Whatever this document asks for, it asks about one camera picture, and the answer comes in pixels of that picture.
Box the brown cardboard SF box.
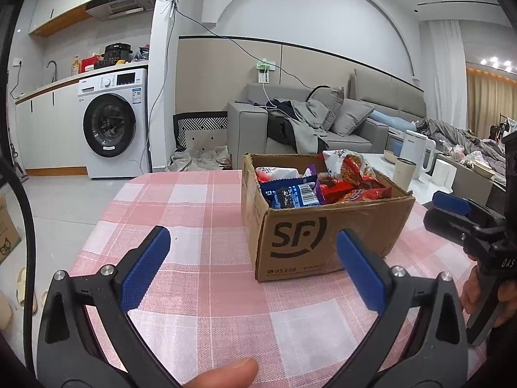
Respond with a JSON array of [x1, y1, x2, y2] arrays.
[[241, 154, 415, 282]]

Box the person's right hand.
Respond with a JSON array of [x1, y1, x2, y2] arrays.
[[460, 268, 517, 326]]

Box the cardboard box on floor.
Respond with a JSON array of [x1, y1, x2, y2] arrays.
[[0, 194, 21, 263]]

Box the red orange chips bag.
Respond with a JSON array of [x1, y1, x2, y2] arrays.
[[339, 188, 392, 202]]

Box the white fried noodle snack bag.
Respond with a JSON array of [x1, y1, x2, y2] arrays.
[[322, 149, 379, 188]]

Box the red noodle packet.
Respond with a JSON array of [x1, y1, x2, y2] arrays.
[[320, 181, 355, 204]]

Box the grey clothes pile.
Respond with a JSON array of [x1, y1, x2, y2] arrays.
[[266, 99, 329, 154]]

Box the white electric kettle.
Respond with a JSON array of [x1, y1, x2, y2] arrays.
[[400, 131, 437, 179]]

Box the white washing machine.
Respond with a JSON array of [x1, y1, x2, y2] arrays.
[[78, 68, 152, 179]]

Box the range hood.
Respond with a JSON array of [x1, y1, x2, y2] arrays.
[[85, 0, 155, 21]]

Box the pink plaid tablecloth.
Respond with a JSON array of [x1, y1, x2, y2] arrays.
[[72, 170, 473, 387]]

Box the purple grape candy bag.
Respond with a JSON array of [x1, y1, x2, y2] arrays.
[[303, 165, 318, 178]]

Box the beige tumbler cup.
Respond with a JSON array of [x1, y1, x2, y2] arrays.
[[392, 158, 416, 191]]

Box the grey cushion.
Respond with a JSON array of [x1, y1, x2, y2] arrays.
[[330, 99, 374, 137], [308, 86, 345, 131]]

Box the beige slipper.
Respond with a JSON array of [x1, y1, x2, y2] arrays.
[[16, 267, 38, 314]]

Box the blue cookie packet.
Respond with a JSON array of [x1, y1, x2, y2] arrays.
[[260, 175, 321, 209]]

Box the black pressure cooker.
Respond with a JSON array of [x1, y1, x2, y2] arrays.
[[102, 42, 132, 65]]

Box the person's left hand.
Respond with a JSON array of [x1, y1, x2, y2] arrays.
[[184, 357, 259, 388]]

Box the black patterned chair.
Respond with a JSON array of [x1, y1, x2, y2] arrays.
[[173, 111, 228, 152]]

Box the white tissue roll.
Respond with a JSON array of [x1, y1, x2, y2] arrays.
[[432, 158, 457, 190]]

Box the white marble coffee table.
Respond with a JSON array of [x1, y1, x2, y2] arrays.
[[363, 153, 452, 205]]

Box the grey sofa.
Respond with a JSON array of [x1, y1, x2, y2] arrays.
[[227, 70, 427, 169]]

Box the white red snack packet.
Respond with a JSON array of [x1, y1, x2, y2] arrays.
[[255, 167, 300, 183]]

